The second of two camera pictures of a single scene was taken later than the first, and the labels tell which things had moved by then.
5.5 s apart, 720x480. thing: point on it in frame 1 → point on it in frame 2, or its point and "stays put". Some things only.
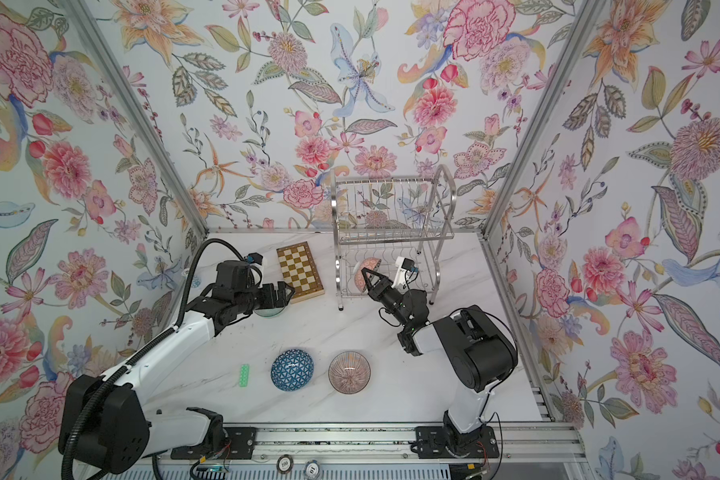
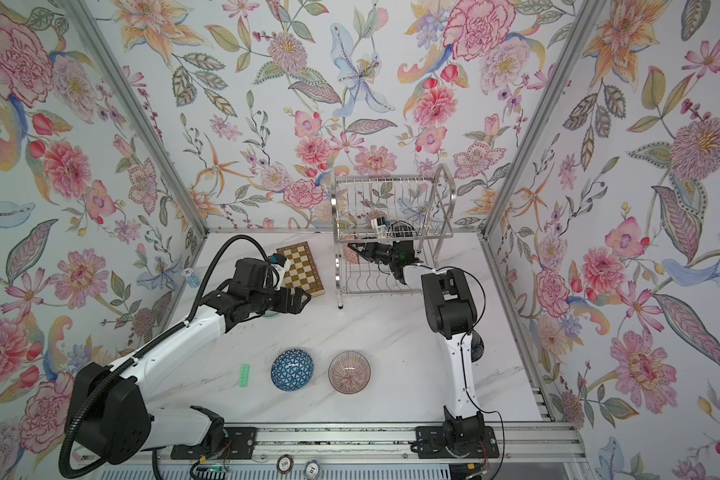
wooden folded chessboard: [300, 271] stays put
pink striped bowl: [349, 372] stays put
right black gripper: [380, 294] → [371, 252]
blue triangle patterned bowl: [292, 370] stays put
